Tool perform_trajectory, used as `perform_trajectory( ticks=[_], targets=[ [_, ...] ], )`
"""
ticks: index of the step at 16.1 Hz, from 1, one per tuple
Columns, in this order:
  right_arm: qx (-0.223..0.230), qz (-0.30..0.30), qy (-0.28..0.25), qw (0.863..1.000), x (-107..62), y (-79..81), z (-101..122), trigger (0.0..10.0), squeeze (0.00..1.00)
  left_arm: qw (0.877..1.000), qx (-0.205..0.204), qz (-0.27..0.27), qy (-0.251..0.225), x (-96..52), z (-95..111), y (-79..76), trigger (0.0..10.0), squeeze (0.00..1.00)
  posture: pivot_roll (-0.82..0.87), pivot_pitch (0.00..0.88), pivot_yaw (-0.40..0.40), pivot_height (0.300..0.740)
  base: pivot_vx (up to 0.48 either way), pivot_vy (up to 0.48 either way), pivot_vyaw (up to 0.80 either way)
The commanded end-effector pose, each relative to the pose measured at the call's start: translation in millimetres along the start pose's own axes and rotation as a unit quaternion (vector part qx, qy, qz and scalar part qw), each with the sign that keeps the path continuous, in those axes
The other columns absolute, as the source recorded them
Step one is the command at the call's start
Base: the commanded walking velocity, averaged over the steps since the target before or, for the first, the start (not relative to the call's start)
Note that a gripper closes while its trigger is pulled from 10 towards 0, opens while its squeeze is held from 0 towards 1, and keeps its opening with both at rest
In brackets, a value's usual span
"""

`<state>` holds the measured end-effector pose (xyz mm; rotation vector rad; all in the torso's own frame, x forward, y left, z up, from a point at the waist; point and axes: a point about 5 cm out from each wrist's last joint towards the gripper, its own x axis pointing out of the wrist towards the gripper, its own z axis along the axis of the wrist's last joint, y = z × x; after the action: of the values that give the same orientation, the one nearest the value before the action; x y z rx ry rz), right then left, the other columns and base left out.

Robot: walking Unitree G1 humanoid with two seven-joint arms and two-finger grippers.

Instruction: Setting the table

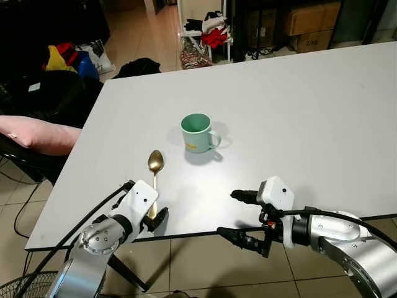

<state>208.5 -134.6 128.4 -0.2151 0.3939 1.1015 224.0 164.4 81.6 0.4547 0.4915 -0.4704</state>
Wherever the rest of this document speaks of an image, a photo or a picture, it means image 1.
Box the black bag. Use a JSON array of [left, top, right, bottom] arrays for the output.
[[114, 58, 162, 79]]

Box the green ceramic mug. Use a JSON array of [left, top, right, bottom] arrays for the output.
[[181, 113, 223, 154]]

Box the gold metal spoon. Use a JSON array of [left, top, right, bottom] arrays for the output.
[[147, 150, 166, 220]]

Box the red cloth on rack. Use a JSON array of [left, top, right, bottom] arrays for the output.
[[200, 28, 230, 49]]

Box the blue bag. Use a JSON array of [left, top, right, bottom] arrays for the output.
[[76, 51, 100, 79]]

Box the black floor fan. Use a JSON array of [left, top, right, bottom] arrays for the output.
[[0, 270, 61, 298]]

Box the black shelf cabinet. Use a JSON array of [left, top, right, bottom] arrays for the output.
[[231, 0, 397, 61]]

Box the pink pillow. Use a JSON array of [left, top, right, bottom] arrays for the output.
[[0, 115, 83, 156]]

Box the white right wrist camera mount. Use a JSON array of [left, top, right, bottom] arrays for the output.
[[257, 176, 296, 249]]

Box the large cardboard box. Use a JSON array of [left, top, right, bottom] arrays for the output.
[[284, 2, 341, 36]]

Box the black cloth on rack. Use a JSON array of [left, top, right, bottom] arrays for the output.
[[184, 19, 205, 32]]

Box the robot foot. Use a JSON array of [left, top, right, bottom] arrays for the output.
[[163, 289, 194, 298]]

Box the patterned brown bag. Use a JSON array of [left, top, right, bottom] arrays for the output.
[[180, 36, 213, 69]]

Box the tall dark cardboard box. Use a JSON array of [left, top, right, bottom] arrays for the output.
[[247, 7, 278, 50]]

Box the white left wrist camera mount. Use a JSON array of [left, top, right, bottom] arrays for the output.
[[117, 180, 159, 235]]

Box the red cloth beside yellow cloth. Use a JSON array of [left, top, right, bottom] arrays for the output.
[[56, 42, 78, 63]]

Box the white cloth on rack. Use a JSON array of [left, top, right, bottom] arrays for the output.
[[203, 11, 227, 32]]

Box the small cardboard box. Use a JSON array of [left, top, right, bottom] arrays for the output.
[[292, 31, 334, 54]]

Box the white clothes rack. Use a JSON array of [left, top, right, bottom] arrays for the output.
[[177, 0, 234, 64]]

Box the black chair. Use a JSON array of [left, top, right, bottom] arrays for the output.
[[0, 68, 105, 184]]

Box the white plastic bag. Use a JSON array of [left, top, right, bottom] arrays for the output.
[[90, 40, 116, 75]]

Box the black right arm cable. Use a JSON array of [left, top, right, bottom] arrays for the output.
[[273, 207, 397, 249]]

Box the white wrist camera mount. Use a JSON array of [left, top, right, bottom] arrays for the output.
[[117, 180, 159, 235], [257, 176, 296, 249]]

